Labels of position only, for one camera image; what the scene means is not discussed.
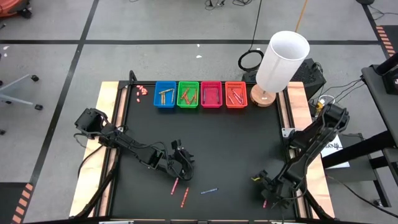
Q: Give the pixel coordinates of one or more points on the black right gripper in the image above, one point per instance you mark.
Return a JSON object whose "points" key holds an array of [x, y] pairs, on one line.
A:
{"points": [[275, 191]]}

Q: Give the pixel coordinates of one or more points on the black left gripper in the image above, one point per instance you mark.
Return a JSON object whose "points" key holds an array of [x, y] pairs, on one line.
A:
{"points": [[182, 165]]}

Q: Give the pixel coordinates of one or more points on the orange crayon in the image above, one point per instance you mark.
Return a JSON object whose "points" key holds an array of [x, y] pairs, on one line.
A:
{"points": [[185, 197], [187, 100], [185, 93], [194, 97]]}

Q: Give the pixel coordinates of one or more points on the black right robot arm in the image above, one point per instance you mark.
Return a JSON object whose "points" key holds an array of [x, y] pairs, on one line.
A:
{"points": [[311, 146]]}

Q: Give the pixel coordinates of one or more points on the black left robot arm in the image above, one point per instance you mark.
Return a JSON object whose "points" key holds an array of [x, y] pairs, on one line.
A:
{"points": [[124, 141]]}

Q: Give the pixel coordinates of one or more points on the green plastic basket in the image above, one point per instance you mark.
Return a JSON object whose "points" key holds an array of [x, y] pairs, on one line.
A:
{"points": [[180, 104]]}

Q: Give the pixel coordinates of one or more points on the blue plastic basket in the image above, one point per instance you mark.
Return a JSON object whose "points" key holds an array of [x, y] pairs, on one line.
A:
{"points": [[168, 105]]}

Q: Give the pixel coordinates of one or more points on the white printed paper sheet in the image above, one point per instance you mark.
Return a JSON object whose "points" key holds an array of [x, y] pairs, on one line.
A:
{"points": [[339, 158]]}

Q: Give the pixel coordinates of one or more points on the red plastic basket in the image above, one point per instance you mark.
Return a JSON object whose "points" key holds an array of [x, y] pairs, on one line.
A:
{"points": [[211, 95]]}

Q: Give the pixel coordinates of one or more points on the orange plastic basket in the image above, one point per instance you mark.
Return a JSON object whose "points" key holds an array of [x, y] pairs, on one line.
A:
{"points": [[228, 87]]}

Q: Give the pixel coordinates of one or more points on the wooden table side board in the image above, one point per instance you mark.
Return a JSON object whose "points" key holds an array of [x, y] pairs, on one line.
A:
{"points": [[107, 99], [298, 99]]}

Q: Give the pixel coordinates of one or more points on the yellow power strip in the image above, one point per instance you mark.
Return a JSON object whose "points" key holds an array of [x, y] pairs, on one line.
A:
{"points": [[319, 107]]}

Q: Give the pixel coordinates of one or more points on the black perforated computer case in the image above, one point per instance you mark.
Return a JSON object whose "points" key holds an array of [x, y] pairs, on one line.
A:
{"points": [[311, 77]]}

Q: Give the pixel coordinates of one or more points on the white shade wooden table lamp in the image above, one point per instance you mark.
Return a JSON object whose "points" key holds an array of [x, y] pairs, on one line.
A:
{"points": [[281, 62]]}

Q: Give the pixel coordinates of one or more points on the black side table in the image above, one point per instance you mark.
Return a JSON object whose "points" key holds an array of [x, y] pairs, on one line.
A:
{"points": [[382, 102]]}

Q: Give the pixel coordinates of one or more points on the grey office chair base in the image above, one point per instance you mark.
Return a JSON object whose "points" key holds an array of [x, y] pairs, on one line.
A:
{"points": [[38, 107]]}

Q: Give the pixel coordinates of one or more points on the orange chair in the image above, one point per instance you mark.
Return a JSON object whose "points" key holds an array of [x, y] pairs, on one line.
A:
{"points": [[9, 6]]}

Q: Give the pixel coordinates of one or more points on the black aluminium table frame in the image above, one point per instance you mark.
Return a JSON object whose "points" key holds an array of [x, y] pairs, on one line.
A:
{"points": [[119, 102]]}

